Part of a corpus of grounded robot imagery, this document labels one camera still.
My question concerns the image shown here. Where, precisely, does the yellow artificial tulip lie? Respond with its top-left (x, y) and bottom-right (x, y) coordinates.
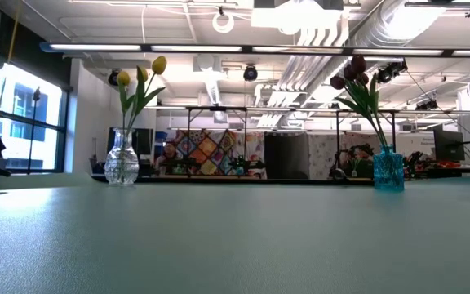
top-left (131, 65), bottom-right (150, 131)
top-left (126, 56), bottom-right (168, 131)
top-left (116, 71), bottom-right (136, 136)

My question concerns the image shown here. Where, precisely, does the dark red artificial tulip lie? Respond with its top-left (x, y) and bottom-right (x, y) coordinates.
top-left (344, 64), bottom-right (383, 148)
top-left (351, 55), bottom-right (385, 148)
top-left (357, 72), bottom-right (387, 150)
top-left (330, 75), bottom-right (383, 148)

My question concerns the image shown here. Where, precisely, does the tall clear glass vase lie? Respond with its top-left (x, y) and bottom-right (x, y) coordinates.
top-left (104, 127), bottom-right (140, 187)

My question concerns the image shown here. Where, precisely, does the blue glass vase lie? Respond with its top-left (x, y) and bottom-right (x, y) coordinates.
top-left (372, 145), bottom-right (406, 192)

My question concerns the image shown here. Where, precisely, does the black tripod stand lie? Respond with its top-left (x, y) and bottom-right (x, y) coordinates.
top-left (26, 86), bottom-right (42, 176)

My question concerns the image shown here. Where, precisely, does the large bright window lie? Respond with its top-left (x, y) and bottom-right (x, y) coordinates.
top-left (0, 60), bottom-right (69, 175)

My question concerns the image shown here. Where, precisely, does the black computer monitor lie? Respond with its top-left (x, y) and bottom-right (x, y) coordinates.
top-left (433, 129), bottom-right (466, 163)
top-left (107, 127), bottom-right (155, 157)

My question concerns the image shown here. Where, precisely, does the colourful patchwork quilt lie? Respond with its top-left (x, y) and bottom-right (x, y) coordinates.
top-left (173, 129), bottom-right (267, 179)

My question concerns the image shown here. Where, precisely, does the black curtain panel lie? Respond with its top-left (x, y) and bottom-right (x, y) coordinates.
top-left (264, 132), bottom-right (310, 180)

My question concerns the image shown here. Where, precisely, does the white ceiling pipe bundle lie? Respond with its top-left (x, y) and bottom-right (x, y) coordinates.
top-left (255, 16), bottom-right (350, 128)

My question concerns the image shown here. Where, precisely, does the white patterned curtain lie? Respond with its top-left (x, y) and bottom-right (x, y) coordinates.
top-left (308, 132), bottom-right (436, 179)

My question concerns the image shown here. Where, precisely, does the white ceiling unit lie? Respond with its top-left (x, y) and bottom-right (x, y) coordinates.
top-left (251, 0), bottom-right (344, 29)

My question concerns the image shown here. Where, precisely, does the black overhead light bar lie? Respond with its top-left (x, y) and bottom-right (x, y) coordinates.
top-left (38, 40), bottom-right (470, 59)

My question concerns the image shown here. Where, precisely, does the black background rig frame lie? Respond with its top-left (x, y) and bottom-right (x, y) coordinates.
top-left (335, 108), bottom-right (397, 177)
top-left (184, 105), bottom-right (249, 177)

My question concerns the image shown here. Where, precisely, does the white hanging ring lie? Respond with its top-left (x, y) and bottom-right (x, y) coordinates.
top-left (212, 11), bottom-right (235, 34)

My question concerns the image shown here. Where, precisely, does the black ceiling camera cluster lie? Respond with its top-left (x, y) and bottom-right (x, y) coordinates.
top-left (376, 60), bottom-right (408, 85)

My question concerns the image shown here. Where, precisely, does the silver ventilation duct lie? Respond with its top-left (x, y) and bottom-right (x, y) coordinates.
top-left (306, 0), bottom-right (448, 99)

